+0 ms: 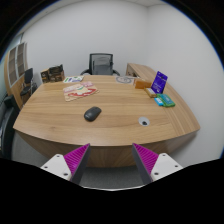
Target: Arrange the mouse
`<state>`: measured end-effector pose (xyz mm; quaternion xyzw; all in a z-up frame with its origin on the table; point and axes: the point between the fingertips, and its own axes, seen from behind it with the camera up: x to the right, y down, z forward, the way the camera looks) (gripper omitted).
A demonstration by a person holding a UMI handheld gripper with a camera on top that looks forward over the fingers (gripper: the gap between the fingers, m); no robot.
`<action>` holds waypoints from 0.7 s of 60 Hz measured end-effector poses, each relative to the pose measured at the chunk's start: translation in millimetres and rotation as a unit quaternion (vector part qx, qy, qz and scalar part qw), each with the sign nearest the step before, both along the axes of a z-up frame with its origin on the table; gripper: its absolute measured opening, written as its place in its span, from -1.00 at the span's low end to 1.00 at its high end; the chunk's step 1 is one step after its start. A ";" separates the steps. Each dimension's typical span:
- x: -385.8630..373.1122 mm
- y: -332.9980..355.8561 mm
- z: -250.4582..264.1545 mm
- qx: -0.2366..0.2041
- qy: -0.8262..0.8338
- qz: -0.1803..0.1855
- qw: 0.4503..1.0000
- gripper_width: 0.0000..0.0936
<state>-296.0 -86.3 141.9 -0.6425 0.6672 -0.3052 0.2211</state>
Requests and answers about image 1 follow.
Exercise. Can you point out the tan small box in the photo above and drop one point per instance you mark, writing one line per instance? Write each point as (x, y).
(150, 92)

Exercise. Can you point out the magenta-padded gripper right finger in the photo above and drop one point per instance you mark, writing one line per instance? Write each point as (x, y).
(147, 159)

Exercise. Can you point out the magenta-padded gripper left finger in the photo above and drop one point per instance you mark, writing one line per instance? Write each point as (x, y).
(76, 159)

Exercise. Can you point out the large black office chair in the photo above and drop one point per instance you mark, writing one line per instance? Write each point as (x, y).
(7, 123)

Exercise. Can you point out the green flat box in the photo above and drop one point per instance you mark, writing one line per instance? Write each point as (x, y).
(166, 100)

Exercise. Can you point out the orange box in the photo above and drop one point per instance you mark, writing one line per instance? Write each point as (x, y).
(142, 84)

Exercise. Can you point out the wooden side desk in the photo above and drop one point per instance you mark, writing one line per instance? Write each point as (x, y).
(140, 70)

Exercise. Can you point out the grey mesh office chair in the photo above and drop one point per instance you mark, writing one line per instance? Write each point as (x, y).
(101, 64)

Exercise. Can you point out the black computer mouse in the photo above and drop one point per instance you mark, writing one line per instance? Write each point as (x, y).
(92, 114)

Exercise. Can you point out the small black office chair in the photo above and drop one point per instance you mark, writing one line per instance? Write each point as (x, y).
(28, 77)

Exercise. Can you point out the purple standing card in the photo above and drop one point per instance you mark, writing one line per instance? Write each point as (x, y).
(159, 82)

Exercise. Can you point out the cartoon print mouse pad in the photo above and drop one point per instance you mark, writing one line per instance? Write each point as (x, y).
(80, 91)

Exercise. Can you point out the small brown cardboard box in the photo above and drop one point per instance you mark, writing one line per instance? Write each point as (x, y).
(45, 76)

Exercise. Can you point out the round grey patterned pad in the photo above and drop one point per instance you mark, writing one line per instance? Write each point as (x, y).
(125, 80)

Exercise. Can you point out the blue small box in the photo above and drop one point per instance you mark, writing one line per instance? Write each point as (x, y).
(159, 101)

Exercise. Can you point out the white green leaflet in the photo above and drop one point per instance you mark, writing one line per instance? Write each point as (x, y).
(73, 79)

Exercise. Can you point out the wooden shelf unit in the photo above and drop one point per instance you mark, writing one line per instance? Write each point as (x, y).
(15, 66)

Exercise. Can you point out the large dark cardboard box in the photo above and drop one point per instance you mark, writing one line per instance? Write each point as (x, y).
(56, 73)

